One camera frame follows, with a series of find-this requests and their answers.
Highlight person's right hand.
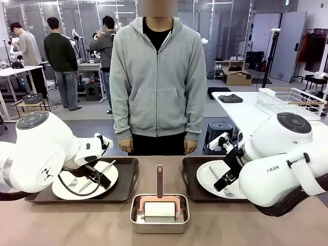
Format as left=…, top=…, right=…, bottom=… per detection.
left=118, top=137, right=134, bottom=154

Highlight small black stool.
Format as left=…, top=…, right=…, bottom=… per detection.
left=86, top=82, right=101, bottom=101

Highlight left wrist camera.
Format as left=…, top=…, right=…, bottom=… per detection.
left=94, top=132, right=114, bottom=150

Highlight silver table knife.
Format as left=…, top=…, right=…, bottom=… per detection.
left=78, top=160, right=116, bottom=194

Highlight person in gray jacket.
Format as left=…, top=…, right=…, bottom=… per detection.
left=89, top=15, right=117, bottom=115

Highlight dark blue plastic stool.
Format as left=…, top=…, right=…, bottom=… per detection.
left=202, top=121, right=234, bottom=156

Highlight person in beige shirt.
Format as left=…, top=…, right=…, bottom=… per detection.
left=9, top=22, right=49, bottom=99

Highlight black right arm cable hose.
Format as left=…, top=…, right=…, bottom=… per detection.
left=256, top=175, right=328, bottom=218

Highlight rectangular stainless steel tray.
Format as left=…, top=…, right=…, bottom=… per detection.
left=130, top=193, right=190, bottom=234

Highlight white shoe rack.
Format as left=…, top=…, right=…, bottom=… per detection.
left=213, top=59, right=246, bottom=80

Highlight white office desk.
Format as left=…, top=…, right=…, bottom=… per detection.
left=0, top=65, right=45, bottom=123

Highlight person in dark sweater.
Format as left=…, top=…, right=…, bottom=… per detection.
left=43, top=16, right=83, bottom=111

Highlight gray door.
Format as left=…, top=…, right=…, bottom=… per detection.
left=269, top=11, right=308, bottom=83

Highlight low wooden stand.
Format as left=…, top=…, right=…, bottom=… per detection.
left=10, top=98, right=51, bottom=120

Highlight hanging red jacket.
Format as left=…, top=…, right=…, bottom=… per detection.
left=296, top=32, right=310, bottom=64

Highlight person in gray hoodie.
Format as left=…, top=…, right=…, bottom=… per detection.
left=109, top=0, right=207, bottom=156

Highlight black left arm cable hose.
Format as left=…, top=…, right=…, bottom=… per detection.
left=0, top=190, right=29, bottom=202

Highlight white background workbench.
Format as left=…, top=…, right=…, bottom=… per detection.
left=76, top=63, right=106, bottom=103

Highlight open cardboard box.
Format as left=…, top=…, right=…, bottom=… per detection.
left=221, top=66, right=253, bottom=86

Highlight person's left hand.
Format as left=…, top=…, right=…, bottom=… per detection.
left=183, top=139, right=198, bottom=154

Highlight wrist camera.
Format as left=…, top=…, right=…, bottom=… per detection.
left=208, top=131, right=239, bottom=152
left=94, top=132, right=114, bottom=150

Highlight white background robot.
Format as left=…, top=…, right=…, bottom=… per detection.
left=71, top=27, right=87, bottom=59

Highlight white round plate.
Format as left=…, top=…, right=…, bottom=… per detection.
left=51, top=160, right=119, bottom=200
left=196, top=160, right=248, bottom=200

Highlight person's left forearm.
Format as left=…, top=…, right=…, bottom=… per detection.
left=184, top=84, right=207, bottom=141

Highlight folded dark gray cloth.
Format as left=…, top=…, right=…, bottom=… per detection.
left=219, top=94, right=243, bottom=104

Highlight black plastic crate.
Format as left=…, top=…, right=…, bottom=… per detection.
left=22, top=93, right=44, bottom=105

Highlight thin black camera cable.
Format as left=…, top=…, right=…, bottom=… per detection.
left=58, top=163, right=106, bottom=197

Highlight white wire dish rack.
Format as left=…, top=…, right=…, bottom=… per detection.
left=255, top=87, right=328, bottom=121

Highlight black equipment cases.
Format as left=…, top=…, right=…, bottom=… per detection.
left=245, top=50, right=265, bottom=72

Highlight dark brown serving tray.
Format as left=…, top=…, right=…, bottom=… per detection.
left=25, top=157, right=140, bottom=204
left=181, top=156, right=254, bottom=203

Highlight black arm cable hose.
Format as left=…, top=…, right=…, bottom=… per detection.
left=0, top=190, right=29, bottom=202
left=256, top=175, right=328, bottom=218

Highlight white side table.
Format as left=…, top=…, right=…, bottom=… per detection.
left=211, top=91, right=328, bottom=144

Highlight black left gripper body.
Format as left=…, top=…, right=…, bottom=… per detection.
left=73, top=165, right=103, bottom=181

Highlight black tripod stand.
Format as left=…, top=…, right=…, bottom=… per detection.
left=252, top=29, right=282, bottom=89

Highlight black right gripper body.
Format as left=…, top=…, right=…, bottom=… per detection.
left=222, top=149, right=244, bottom=178

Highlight hanging dark garment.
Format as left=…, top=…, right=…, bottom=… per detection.
left=304, top=33, right=328, bottom=73

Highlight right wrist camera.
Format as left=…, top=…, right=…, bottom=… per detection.
left=208, top=131, right=239, bottom=152

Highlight pink lint roller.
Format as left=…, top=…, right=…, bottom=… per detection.
left=137, top=164, right=180, bottom=223

